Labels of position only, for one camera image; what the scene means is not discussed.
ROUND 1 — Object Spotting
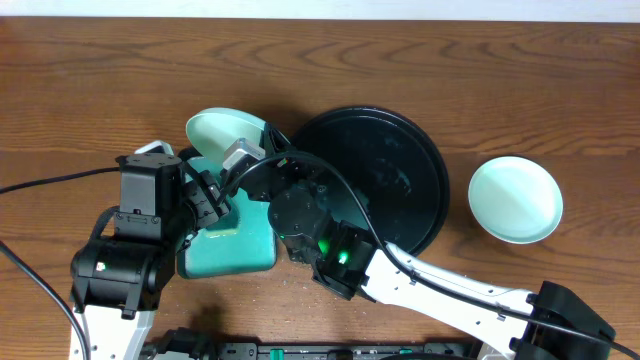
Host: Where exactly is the green yellow sponge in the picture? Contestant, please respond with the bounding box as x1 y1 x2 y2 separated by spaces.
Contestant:
203 200 240 238

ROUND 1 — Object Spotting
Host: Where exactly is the mint green plate top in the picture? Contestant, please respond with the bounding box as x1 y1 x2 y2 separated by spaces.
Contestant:
186 107 289 168

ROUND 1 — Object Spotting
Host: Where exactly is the mint green plate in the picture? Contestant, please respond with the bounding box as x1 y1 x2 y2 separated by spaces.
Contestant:
468 156 564 245
186 107 289 168

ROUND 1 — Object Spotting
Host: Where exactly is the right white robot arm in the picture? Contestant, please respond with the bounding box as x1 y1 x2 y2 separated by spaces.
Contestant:
220 124 616 359

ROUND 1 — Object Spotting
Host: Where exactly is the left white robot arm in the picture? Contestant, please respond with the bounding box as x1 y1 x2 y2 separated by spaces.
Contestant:
71 153 230 359

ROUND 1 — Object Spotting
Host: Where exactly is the green rectangular water tray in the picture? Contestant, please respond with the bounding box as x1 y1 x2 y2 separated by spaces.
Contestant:
175 149 278 280

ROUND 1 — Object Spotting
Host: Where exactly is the round black tray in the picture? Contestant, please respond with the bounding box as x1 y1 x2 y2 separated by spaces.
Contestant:
291 106 450 256

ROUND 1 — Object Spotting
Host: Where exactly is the right black cable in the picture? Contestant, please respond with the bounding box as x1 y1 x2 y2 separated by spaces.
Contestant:
217 150 640 360

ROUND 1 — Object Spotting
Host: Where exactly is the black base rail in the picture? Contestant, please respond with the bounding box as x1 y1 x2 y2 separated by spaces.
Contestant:
139 328 481 360

